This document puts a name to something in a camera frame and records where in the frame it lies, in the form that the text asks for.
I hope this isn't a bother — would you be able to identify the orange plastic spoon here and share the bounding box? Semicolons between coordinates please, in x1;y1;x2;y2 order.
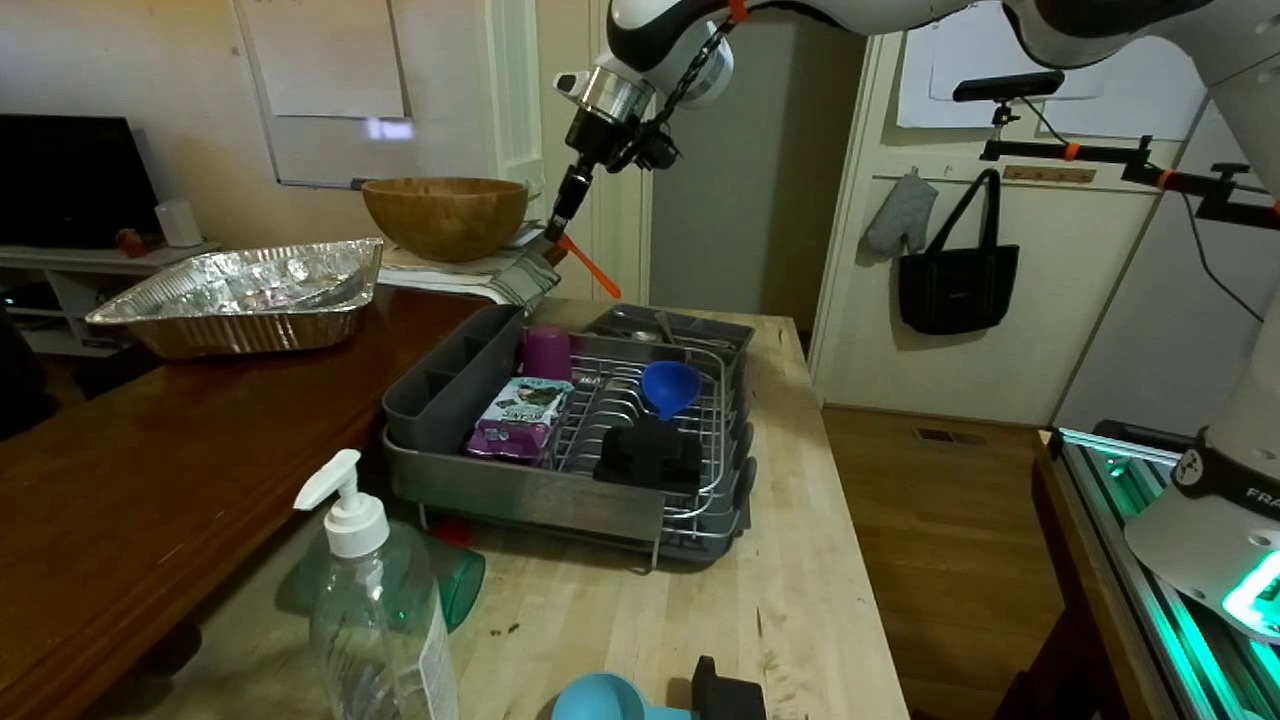
554;236;623;302

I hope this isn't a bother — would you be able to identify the blue round object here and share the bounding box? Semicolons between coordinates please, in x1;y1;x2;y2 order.
553;673;693;720

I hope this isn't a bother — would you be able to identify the clear soap pump bottle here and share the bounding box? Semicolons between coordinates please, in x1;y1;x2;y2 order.
293;447;459;720

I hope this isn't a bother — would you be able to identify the grey oven mitt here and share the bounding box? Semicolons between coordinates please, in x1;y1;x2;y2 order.
862;174;936;260

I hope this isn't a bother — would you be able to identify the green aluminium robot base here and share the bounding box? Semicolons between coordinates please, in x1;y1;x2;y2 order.
1049;428;1280;720

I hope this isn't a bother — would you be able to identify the blue funnel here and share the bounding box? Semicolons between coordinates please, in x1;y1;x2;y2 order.
641;362;701;422

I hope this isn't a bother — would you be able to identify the green striped dish towel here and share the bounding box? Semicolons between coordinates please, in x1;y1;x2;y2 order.
381;248;561;307

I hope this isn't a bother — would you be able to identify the black tote bag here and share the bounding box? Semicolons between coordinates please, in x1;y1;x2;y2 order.
894;167;1020;336

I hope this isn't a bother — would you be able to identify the black monitor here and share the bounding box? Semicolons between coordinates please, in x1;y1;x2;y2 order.
0;112;158;248

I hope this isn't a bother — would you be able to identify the grey dish drying rack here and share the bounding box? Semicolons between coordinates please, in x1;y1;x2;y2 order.
385;304;755;570

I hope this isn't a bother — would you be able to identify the purple plastic cup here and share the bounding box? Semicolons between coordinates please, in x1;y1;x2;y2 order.
520;327;570;379

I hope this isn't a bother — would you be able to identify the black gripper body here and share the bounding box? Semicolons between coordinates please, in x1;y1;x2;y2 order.
562;112;679;174

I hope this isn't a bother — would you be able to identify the black small block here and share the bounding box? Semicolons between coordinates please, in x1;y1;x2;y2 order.
693;655;762;720

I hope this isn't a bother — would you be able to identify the wooden bowl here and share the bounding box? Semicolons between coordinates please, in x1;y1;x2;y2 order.
359;176;526;266

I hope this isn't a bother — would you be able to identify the aluminium foil tray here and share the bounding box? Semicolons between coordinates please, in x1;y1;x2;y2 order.
89;242;385;362

